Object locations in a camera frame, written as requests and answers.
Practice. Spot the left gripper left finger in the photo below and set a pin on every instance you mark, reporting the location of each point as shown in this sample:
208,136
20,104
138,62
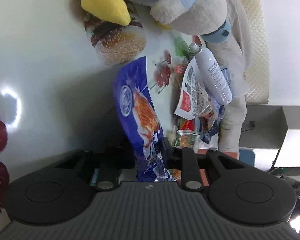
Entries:
105,178

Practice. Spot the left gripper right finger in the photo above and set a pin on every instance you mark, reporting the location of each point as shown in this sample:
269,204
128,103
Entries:
187,162

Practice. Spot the green bean cartilage snack packet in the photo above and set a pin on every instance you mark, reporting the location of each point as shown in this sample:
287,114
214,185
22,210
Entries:
186,139

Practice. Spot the blue spicy snack bag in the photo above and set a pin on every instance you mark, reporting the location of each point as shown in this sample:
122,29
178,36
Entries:
140,122

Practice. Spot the orange spicy strip snack packet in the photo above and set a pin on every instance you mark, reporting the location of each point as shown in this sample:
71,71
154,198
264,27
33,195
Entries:
179,72

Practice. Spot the blue facial tissue pack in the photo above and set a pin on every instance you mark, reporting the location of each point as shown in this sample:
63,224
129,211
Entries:
218,110

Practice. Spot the pink cardboard box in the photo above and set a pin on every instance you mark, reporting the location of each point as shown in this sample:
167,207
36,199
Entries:
218,164

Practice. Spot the clear barcode snack packet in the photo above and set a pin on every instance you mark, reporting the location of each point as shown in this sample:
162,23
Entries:
194,101

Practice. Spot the blue chair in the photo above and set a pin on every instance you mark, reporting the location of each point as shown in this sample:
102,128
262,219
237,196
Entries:
247,157

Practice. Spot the white spray bottle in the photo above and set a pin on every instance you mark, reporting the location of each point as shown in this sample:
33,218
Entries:
212,76

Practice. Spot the white cabinet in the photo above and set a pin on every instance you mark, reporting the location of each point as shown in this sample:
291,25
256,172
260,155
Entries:
273,133

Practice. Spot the beige quilted cushion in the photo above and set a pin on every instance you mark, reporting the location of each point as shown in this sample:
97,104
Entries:
257,76

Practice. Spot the grey blanket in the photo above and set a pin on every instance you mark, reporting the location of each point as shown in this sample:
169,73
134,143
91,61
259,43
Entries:
235,54

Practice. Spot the fruit print tablecloth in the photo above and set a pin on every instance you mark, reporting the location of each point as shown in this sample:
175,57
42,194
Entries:
57,73

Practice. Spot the white blue plush penguin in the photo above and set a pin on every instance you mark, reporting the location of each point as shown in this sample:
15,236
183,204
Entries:
175,2

